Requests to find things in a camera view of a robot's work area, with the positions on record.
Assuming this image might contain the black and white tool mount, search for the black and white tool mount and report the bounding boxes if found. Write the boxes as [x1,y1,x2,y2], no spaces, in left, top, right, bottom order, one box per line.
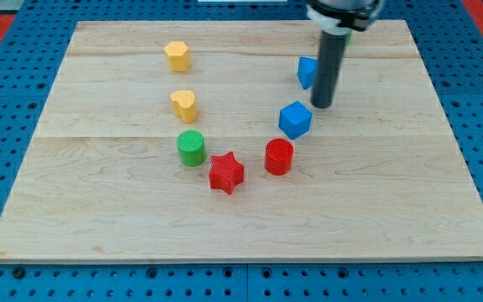
[306,0,385,35]

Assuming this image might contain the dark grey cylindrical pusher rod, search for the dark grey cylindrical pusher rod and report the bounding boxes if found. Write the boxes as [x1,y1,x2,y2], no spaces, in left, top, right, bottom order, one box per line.
[310,31,346,109]

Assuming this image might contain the blue cube block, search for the blue cube block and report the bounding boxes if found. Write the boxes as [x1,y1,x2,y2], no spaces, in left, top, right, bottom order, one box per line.
[278,102,312,140]

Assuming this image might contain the green block behind rod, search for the green block behind rod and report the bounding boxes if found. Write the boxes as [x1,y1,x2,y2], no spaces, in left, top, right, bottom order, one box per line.
[345,30,353,47]

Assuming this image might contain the blue triangle block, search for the blue triangle block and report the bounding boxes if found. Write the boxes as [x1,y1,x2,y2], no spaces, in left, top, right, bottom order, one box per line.
[297,56,317,90]

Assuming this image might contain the red cylinder block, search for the red cylinder block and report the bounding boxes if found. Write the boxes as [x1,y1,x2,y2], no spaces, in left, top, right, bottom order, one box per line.
[264,138,294,175]

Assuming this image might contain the yellow hexagon block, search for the yellow hexagon block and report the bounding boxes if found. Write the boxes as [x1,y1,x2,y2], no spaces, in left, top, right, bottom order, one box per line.
[164,40,191,72]

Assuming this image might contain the yellow heart block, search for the yellow heart block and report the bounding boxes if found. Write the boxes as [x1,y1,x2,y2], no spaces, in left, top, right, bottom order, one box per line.
[170,90,197,123]

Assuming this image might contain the red star block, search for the red star block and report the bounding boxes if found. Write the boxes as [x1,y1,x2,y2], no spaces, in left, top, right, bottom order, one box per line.
[209,151,245,195]

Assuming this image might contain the wooden board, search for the wooden board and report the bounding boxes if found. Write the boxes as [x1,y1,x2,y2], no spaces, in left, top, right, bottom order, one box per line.
[0,20,483,264]

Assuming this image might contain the green cylinder block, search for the green cylinder block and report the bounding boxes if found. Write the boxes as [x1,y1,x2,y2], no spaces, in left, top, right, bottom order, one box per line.
[176,130,206,167]

